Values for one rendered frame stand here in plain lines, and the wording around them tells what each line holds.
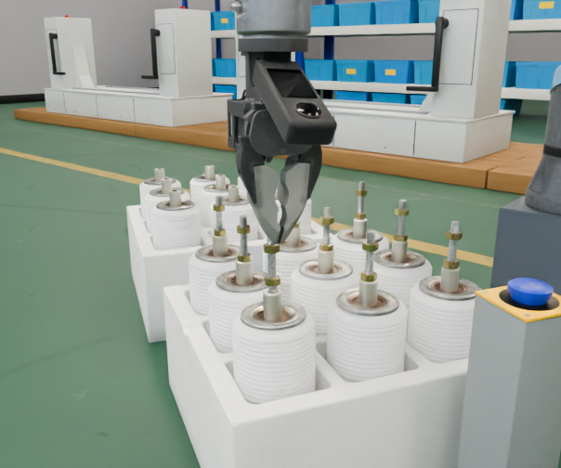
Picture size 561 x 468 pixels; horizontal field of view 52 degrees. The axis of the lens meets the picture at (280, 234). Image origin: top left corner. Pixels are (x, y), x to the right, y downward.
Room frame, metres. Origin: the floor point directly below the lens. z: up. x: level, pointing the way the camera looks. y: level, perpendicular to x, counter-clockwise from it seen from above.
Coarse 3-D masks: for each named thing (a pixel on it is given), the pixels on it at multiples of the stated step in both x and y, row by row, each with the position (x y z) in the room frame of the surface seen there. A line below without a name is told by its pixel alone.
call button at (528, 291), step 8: (512, 280) 0.52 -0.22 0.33; (520, 280) 0.52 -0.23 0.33; (528, 280) 0.52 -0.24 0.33; (536, 280) 0.52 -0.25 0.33; (512, 288) 0.51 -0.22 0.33; (520, 288) 0.50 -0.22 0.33; (528, 288) 0.50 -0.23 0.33; (536, 288) 0.50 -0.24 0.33; (544, 288) 0.50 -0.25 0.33; (552, 288) 0.50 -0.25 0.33; (512, 296) 0.51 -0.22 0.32; (520, 296) 0.50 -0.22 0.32; (528, 296) 0.49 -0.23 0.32; (536, 296) 0.49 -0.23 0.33; (544, 296) 0.49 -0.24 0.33; (552, 296) 0.50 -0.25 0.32; (528, 304) 0.50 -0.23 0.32; (536, 304) 0.50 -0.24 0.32
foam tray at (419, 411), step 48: (192, 336) 0.69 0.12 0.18; (192, 384) 0.68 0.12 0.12; (336, 384) 0.58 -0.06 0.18; (384, 384) 0.58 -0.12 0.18; (432, 384) 0.59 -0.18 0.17; (192, 432) 0.69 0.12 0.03; (240, 432) 0.51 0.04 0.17; (288, 432) 0.52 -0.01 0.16; (336, 432) 0.55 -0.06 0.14; (384, 432) 0.57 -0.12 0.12; (432, 432) 0.59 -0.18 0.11
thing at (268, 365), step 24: (240, 312) 0.62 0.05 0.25; (240, 336) 0.57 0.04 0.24; (264, 336) 0.56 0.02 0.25; (288, 336) 0.56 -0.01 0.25; (312, 336) 0.59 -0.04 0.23; (240, 360) 0.58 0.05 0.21; (264, 360) 0.56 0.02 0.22; (288, 360) 0.56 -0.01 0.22; (312, 360) 0.59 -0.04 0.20; (240, 384) 0.58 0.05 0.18; (264, 384) 0.56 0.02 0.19; (288, 384) 0.56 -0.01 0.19; (312, 384) 0.58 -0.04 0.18
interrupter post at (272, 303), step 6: (264, 294) 0.60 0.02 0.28; (270, 294) 0.60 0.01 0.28; (276, 294) 0.60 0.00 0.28; (264, 300) 0.60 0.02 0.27; (270, 300) 0.60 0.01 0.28; (276, 300) 0.60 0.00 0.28; (264, 306) 0.60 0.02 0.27; (270, 306) 0.60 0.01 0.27; (276, 306) 0.60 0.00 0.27; (264, 312) 0.60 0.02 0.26; (270, 312) 0.60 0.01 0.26; (276, 312) 0.60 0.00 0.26; (270, 318) 0.60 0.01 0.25; (276, 318) 0.60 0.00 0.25
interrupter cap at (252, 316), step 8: (256, 304) 0.63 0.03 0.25; (288, 304) 0.63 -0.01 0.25; (296, 304) 0.63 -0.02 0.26; (248, 312) 0.61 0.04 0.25; (256, 312) 0.61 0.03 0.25; (288, 312) 0.61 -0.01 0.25; (296, 312) 0.61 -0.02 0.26; (304, 312) 0.61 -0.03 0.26; (248, 320) 0.59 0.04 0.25; (256, 320) 0.59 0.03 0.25; (264, 320) 0.59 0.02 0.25; (272, 320) 0.59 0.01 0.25; (280, 320) 0.59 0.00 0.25; (288, 320) 0.59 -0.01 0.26; (296, 320) 0.58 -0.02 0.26; (304, 320) 0.59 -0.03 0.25; (256, 328) 0.57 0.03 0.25; (264, 328) 0.57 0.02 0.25; (272, 328) 0.57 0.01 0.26; (280, 328) 0.57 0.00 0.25; (288, 328) 0.57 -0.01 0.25
